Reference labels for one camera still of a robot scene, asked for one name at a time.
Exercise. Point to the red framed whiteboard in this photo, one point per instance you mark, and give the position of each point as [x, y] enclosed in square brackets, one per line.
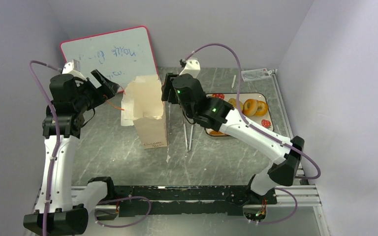
[119, 56]

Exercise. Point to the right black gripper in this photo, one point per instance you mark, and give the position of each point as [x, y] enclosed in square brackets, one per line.
[168, 87]

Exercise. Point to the white card on table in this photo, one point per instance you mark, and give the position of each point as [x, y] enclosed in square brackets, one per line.
[256, 74]

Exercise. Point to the metal serving tongs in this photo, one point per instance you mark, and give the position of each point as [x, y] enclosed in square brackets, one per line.
[188, 135]

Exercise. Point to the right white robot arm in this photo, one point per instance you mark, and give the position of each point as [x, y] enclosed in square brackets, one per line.
[219, 115]

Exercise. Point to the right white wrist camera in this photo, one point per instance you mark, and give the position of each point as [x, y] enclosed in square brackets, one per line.
[190, 66]

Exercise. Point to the paper bag with orange handles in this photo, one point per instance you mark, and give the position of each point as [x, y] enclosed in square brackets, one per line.
[143, 108]

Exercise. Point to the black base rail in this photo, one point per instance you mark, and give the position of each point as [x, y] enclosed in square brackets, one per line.
[169, 200]

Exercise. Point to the yellow fake bread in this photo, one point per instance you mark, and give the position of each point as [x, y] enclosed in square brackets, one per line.
[236, 104]

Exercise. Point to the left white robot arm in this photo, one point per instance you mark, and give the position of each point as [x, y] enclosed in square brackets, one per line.
[58, 212]

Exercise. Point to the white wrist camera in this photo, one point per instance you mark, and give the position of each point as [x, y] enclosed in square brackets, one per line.
[73, 67]
[190, 66]

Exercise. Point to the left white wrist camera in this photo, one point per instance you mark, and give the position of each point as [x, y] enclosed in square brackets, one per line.
[73, 67]

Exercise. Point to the strawberry print tray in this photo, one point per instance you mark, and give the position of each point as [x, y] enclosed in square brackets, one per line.
[264, 119]

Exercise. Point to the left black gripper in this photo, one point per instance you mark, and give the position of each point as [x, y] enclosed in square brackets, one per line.
[109, 89]

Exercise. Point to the small white stick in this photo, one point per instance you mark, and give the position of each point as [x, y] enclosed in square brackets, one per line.
[233, 81]

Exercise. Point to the yellow fake doughnut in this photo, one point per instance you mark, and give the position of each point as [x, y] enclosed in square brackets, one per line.
[262, 108]
[250, 107]

